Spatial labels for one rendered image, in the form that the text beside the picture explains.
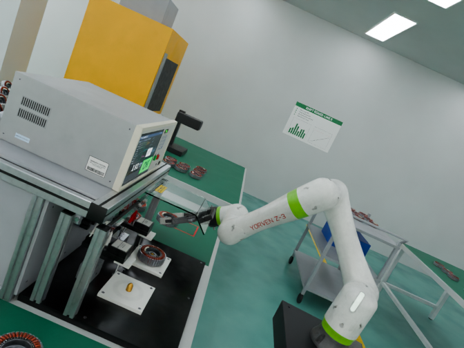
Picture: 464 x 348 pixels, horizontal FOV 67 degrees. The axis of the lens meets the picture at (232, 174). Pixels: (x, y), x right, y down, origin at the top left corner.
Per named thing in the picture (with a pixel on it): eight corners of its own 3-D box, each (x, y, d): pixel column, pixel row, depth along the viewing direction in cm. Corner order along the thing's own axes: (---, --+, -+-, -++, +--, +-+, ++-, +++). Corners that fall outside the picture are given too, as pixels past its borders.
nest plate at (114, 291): (154, 291, 124) (155, 287, 124) (140, 315, 109) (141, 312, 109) (115, 273, 124) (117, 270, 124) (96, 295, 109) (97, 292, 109)
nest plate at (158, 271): (170, 261, 148) (171, 258, 148) (161, 278, 133) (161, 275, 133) (138, 246, 148) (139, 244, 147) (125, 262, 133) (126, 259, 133)
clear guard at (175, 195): (212, 215, 151) (217, 203, 150) (204, 235, 127) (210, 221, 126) (143, 184, 150) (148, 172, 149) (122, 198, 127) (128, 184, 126)
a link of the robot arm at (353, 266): (384, 302, 141) (346, 175, 149) (380, 315, 126) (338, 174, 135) (352, 306, 147) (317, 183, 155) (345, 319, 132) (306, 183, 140)
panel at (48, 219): (113, 219, 160) (136, 161, 154) (16, 295, 96) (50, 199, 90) (110, 219, 160) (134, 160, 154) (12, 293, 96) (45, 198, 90)
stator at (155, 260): (166, 259, 145) (170, 252, 145) (157, 271, 134) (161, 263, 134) (142, 248, 146) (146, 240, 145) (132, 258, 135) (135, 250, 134)
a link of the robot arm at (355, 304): (356, 335, 132) (384, 295, 128) (349, 352, 119) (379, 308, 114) (326, 312, 138) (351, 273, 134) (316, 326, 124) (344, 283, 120)
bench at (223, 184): (223, 218, 468) (246, 168, 453) (202, 288, 286) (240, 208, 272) (148, 184, 466) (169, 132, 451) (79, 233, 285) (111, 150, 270)
